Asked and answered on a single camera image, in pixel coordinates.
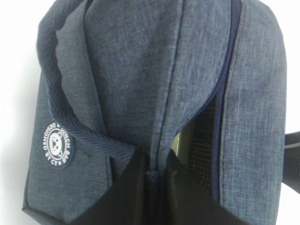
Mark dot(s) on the dark blue lunch bag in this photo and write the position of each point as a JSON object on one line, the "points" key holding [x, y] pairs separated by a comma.
{"points": [[122, 75]]}

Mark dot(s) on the green lid glass container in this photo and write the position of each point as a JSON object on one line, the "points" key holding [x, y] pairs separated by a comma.
{"points": [[183, 141]]}

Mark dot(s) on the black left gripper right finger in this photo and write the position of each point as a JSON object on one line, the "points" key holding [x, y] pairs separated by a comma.
{"points": [[185, 201]]}

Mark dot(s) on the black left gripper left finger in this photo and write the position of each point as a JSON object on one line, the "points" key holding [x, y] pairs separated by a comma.
{"points": [[124, 203]]}

